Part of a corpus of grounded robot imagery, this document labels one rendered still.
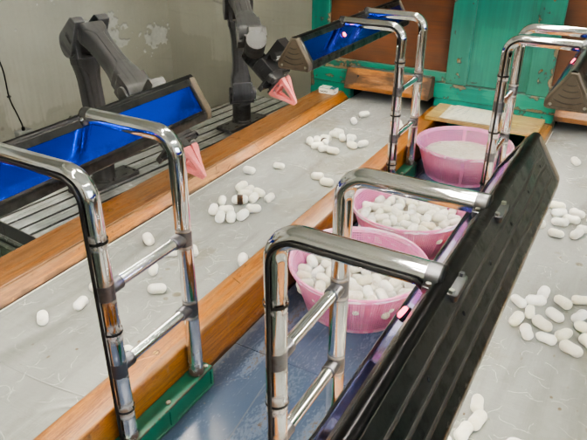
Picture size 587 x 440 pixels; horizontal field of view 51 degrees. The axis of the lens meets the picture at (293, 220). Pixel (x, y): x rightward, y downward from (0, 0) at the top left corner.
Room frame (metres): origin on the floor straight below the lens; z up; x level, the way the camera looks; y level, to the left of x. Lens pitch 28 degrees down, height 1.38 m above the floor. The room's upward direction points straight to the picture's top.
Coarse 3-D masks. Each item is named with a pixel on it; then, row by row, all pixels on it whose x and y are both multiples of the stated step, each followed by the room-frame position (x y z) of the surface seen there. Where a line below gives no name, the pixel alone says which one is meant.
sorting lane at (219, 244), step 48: (288, 144) 1.66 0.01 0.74; (336, 144) 1.66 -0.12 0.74; (384, 144) 1.67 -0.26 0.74; (288, 192) 1.34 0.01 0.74; (240, 240) 1.11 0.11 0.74; (48, 288) 0.93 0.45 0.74; (144, 288) 0.93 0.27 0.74; (0, 336) 0.79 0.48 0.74; (48, 336) 0.79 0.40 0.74; (96, 336) 0.79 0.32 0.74; (144, 336) 0.79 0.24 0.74; (0, 384) 0.68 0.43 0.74; (48, 384) 0.68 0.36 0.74; (96, 384) 0.68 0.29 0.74; (0, 432) 0.59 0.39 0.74
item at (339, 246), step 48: (336, 192) 0.62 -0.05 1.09; (384, 192) 0.59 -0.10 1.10; (432, 192) 0.56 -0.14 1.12; (480, 192) 0.55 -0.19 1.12; (288, 240) 0.47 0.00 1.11; (336, 240) 0.46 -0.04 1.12; (336, 288) 0.60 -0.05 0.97; (288, 336) 0.51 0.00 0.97; (336, 336) 0.61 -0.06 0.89; (336, 384) 0.61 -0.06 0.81; (288, 432) 0.50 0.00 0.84
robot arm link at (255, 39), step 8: (248, 32) 1.69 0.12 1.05; (256, 32) 1.70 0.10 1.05; (264, 32) 1.79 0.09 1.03; (240, 40) 1.76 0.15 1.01; (248, 40) 1.68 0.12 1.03; (256, 40) 1.68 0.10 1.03; (264, 40) 1.69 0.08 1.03; (248, 48) 1.68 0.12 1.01; (256, 48) 1.67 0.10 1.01; (264, 48) 1.69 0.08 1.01; (248, 56) 1.71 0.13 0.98; (256, 56) 1.70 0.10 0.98
